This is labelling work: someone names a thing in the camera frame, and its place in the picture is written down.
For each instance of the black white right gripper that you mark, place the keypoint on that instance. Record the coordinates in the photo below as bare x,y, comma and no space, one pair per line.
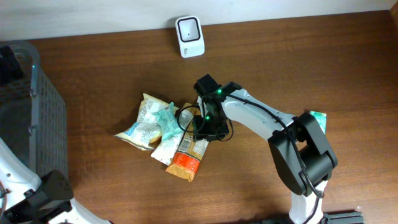
209,132

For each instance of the teal plastic packet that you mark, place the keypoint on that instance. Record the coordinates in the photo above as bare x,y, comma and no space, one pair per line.
167,121

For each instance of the orange spaghetti packet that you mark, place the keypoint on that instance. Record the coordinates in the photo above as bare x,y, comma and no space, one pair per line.
187,158

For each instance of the white tube with gold cap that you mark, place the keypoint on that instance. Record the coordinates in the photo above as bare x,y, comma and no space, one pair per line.
167,149

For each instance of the white cream snack bag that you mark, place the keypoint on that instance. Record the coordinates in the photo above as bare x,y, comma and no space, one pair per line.
145,133

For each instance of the green white tissue pack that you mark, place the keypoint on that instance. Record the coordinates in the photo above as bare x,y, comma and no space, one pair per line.
321,118

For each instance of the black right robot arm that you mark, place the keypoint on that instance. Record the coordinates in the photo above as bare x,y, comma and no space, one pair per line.
302,155

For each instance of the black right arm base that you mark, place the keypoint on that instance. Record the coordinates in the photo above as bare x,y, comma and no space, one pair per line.
343,218

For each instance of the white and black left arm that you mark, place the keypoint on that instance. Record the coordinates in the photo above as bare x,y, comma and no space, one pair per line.
29,198

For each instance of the white barcode scanner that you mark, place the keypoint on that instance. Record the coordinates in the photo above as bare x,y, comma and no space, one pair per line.
190,36

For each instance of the grey plastic mesh basket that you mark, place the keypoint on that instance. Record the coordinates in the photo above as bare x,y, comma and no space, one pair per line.
34,115

